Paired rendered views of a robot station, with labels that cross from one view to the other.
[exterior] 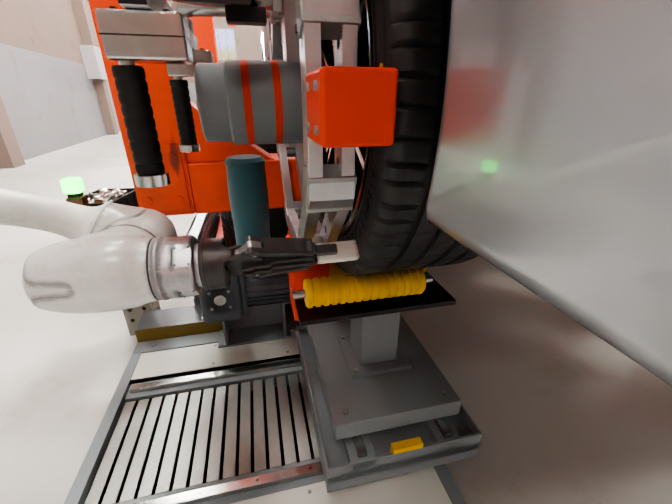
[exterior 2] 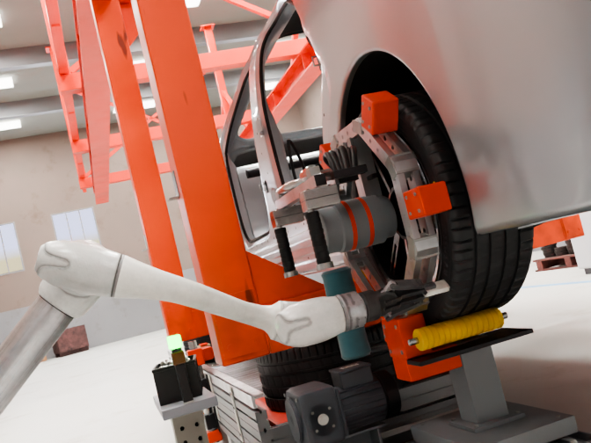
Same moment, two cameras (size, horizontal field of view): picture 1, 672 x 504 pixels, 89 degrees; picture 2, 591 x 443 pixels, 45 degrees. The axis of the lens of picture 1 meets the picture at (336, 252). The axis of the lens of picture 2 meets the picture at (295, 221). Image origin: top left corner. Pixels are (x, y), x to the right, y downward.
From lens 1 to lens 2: 135 cm
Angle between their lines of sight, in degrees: 28
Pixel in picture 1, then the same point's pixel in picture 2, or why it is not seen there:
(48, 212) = (254, 308)
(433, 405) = (550, 423)
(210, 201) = not seen: hidden behind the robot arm
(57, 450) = not seen: outside the picture
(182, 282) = (360, 310)
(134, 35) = (319, 197)
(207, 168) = not seen: hidden behind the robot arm
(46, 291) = (297, 324)
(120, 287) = (332, 315)
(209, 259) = (369, 297)
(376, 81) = (438, 186)
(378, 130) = (444, 204)
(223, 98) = (339, 222)
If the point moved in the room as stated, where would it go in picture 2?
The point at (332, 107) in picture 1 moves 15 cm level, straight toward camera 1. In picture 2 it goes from (425, 199) to (441, 192)
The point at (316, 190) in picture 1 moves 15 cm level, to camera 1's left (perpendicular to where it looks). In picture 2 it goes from (419, 244) to (359, 259)
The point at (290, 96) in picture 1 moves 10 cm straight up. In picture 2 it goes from (375, 213) to (367, 177)
